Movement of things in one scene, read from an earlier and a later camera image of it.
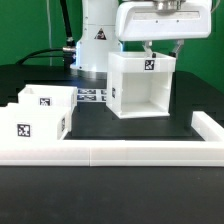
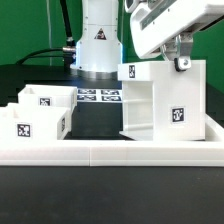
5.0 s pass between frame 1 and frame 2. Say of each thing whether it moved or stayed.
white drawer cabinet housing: moved
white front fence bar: stayed
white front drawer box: stayed
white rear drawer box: stayed
